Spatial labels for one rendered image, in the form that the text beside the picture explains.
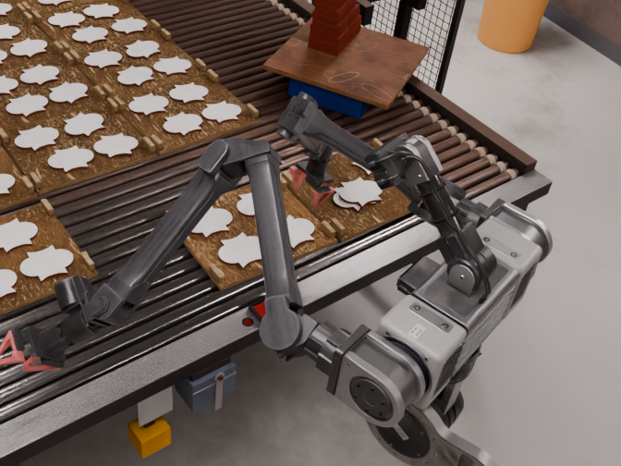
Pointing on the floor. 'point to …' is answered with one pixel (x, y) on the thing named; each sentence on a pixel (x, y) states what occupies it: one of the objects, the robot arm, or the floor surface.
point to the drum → (510, 24)
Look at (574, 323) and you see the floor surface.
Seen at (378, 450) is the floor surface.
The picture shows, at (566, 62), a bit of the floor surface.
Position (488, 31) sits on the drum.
